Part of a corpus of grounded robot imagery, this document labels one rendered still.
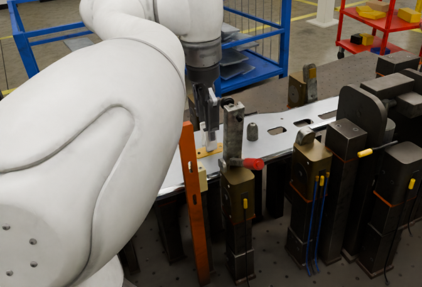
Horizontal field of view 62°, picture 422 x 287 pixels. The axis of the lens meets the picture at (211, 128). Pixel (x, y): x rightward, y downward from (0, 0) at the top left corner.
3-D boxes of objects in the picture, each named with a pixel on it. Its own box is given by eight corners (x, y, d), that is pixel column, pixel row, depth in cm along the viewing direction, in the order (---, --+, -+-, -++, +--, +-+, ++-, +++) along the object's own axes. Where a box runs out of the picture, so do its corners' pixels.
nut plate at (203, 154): (221, 142, 95) (221, 139, 95) (227, 150, 92) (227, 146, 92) (192, 151, 93) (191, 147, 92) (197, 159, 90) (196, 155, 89)
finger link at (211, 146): (215, 124, 88) (215, 126, 87) (216, 147, 92) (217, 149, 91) (203, 127, 87) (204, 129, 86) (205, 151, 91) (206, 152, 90)
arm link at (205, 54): (187, 46, 71) (189, 73, 74) (228, 38, 74) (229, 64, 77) (173, 34, 78) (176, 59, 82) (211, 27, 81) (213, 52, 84)
